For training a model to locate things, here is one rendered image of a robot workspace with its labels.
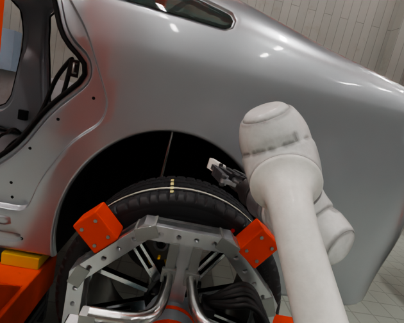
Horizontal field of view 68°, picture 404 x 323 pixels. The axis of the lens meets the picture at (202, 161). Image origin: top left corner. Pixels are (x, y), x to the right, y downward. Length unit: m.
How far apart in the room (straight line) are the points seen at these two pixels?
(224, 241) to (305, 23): 5.07
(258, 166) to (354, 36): 5.57
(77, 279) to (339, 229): 0.62
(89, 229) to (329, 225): 0.54
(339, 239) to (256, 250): 0.32
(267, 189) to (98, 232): 0.49
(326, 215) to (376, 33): 5.70
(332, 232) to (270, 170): 0.16
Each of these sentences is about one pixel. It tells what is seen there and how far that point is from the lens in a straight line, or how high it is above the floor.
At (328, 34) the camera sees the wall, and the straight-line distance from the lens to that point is 5.75.
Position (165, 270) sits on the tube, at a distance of 0.79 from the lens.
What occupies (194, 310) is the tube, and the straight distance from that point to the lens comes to 0.70.
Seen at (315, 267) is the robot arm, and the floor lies 1.29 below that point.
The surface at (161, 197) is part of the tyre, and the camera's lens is 0.82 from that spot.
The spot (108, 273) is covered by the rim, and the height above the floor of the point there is 0.90.
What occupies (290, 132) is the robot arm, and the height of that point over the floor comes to 1.42.
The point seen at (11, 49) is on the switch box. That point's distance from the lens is 5.57.
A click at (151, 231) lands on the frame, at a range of 0.76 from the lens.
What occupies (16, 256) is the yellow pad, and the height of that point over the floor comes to 0.73.
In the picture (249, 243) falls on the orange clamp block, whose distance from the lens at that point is 0.79.
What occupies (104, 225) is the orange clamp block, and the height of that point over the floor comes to 1.10.
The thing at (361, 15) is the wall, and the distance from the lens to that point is 6.06.
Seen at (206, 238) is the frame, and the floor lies 1.11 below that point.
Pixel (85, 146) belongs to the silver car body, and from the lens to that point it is 1.14.
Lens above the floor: 1.43
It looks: 11 degrees down
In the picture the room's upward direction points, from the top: 13 degrees clockwise
